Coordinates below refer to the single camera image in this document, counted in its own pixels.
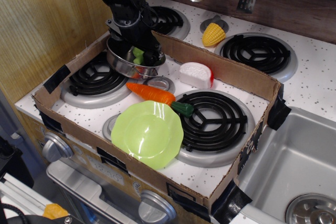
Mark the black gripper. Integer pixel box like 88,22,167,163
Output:
105,11,164,66

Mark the light green toy broccoli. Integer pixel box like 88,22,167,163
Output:
132,47,144,65

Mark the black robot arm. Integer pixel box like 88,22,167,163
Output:
102,0,163,67

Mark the small steel pan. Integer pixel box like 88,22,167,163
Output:
107,37,166,80

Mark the back left black burner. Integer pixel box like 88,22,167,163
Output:
151,6,191,40

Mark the black burner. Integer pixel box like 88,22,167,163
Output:
214,33,298,82
61,51,133,109
151,6,191,40
177,90,255,168

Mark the front left black burner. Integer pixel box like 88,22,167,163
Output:
61,51,133,109

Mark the white red toy cheese wedge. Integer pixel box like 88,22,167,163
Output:
178,62,214,89

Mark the orange toy carrot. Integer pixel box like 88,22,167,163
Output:
126,82,194,118

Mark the yellow toy corn cob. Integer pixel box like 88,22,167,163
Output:
202,23,226,47

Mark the light green plastic plate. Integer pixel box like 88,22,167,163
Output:
111,101,184,170

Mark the front right black burner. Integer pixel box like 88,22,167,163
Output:
177,90,255,168

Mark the left silver stove knob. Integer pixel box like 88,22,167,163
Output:
42,132,74,163

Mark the silver stove knob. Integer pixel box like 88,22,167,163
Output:
42,132,74,163
138,190,177,224

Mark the back right black burner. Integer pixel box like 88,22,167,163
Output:
214,33,298,82

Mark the brown cardboard fence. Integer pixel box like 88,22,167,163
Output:
33,32,282,209

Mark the right silver stove knob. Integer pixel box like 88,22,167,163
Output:
138,190,177,224

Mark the orange yellow object bottom left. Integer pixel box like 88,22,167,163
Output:
42,203,69,220

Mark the grey plastic sink basin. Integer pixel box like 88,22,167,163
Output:
236,108,335,223

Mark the metal sink drain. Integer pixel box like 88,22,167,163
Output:
284,193,335,223

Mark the silver oven door handle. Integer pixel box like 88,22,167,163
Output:
47,161,135,223

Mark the black cable bottom left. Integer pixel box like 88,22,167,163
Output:
0,200,27,224

